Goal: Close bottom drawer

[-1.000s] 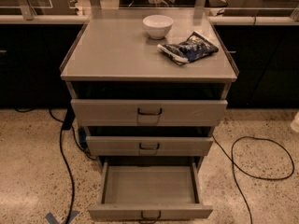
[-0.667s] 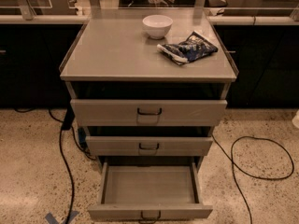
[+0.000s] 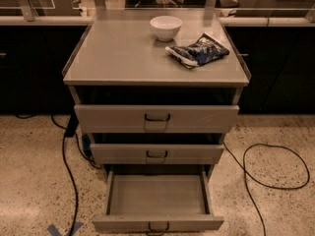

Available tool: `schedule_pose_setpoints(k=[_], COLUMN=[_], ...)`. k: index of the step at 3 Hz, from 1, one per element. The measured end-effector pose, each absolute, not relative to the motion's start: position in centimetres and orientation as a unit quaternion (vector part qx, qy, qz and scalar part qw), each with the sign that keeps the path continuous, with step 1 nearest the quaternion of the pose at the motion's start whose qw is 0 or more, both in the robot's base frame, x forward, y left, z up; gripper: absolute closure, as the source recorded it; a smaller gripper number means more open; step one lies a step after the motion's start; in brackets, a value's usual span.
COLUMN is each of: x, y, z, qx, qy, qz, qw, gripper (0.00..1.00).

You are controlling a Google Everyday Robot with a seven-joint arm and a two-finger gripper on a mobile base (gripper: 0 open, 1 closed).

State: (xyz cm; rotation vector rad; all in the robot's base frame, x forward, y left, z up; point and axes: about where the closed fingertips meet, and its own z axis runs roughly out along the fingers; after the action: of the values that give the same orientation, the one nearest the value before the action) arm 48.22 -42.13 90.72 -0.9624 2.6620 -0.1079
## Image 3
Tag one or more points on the grey middle drawer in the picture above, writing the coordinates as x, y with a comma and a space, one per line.
156, 154

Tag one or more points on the black counter cabinet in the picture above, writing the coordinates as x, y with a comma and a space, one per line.
280, 55
32, 58

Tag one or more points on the black counter cabinet right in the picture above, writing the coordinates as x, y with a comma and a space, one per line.
280, 55

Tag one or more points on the white ceramic bowl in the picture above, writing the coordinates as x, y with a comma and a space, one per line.
165, 28

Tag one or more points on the grey bottom drawer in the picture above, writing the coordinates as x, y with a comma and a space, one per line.
157, 204

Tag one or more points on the blue white snack bag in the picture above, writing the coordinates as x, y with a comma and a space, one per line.
205, 50

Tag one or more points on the grey drawer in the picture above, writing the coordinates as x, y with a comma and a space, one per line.
156, 118
157, 204
156, 154

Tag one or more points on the grey top drawer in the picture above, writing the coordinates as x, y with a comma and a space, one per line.
156, 118

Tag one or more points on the grey metal drawer cabinet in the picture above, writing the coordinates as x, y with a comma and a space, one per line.
121, 62

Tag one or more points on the black counter cabinet left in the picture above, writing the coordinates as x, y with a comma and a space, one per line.
32, 58

